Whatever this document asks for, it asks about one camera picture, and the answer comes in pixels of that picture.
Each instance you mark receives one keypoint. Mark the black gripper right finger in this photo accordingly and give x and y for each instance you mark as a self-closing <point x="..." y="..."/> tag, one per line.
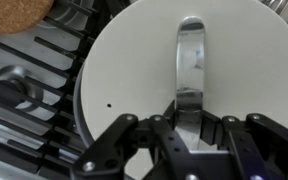
<point x="260" y="146"/>

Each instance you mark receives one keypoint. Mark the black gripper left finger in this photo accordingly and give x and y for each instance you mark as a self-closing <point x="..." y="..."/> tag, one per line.
<point x="134" y="146"/>

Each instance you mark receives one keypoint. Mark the steel gas cooktop black grates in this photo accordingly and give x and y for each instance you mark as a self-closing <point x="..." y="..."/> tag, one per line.
<point x="7" y="90"/>

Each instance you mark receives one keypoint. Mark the round cork trivet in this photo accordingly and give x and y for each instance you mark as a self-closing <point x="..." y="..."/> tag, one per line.
<point x="14" y="15"/>

